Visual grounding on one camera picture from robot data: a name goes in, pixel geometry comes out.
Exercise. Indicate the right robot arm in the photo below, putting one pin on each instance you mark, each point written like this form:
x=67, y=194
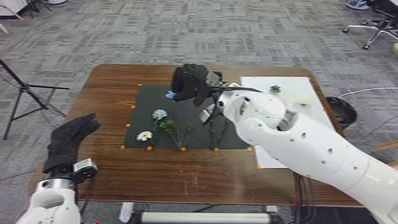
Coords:
x=308, y=143

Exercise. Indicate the pale grey bar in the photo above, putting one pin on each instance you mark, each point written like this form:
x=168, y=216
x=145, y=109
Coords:
x=205, y=218

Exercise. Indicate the black office chair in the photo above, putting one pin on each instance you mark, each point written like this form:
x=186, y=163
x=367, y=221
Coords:
x=379, y=23

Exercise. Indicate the black tripod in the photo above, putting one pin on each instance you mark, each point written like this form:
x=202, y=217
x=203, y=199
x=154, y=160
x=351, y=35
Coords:
x=27, y=90

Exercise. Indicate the small green sprig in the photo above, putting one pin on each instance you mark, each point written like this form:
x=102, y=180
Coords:
x=276, y=88

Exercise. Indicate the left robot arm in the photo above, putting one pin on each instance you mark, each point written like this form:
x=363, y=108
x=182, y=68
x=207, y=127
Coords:
x=54, y=203

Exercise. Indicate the pale blue flower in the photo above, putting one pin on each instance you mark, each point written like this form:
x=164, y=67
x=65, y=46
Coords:
x=161, y=114

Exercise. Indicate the white flower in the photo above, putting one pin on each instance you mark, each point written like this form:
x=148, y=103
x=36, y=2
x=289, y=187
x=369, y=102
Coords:
x=145, y=135

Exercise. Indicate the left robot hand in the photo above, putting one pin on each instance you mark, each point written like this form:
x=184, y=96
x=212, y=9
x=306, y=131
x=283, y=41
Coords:
x=68, y=140

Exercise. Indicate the dark mat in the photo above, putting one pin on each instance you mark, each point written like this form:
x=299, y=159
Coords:
x=189, y=116

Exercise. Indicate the white sheet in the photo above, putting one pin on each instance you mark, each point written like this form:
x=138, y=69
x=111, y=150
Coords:
x=296, y=83

